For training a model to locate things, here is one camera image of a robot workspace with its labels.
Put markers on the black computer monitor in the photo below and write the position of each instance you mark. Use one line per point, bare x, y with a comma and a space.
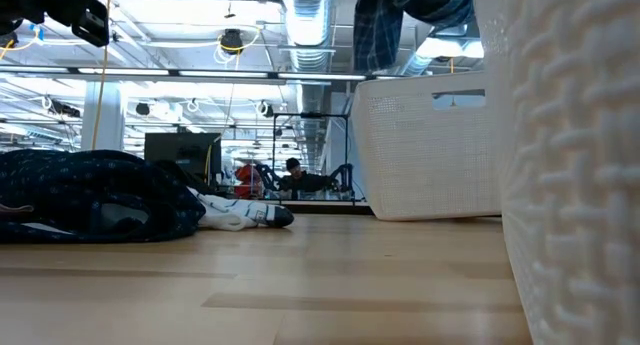
180, 150

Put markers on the plain white sock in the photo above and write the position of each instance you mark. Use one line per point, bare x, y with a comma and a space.
225, 223

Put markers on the blue plaid shirt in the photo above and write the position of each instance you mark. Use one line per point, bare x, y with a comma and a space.
380, 30

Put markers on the red background object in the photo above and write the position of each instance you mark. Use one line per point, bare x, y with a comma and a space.
248, 180

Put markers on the white plastic bin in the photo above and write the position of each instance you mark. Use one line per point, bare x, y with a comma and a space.
425, 160

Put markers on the navy dotted shirt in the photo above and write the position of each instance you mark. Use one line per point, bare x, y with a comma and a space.
75, 185

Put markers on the person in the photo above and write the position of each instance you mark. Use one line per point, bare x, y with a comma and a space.
300, 182

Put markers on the black metal frame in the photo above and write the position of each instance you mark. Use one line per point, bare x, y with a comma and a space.
310, 115

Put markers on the ceiling light rail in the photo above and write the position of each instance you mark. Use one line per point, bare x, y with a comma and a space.
225, 74

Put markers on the white basket with dark clothes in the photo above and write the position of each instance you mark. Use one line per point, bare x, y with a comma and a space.
575, 185

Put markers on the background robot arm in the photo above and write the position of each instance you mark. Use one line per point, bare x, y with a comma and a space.
344, 177
267, 177

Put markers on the white pillar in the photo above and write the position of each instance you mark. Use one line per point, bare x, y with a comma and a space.
114, 115

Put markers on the silver ventilation duct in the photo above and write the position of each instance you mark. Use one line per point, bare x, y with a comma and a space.
305, 15

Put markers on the white striped sock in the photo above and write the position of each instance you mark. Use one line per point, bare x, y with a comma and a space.
250, 210

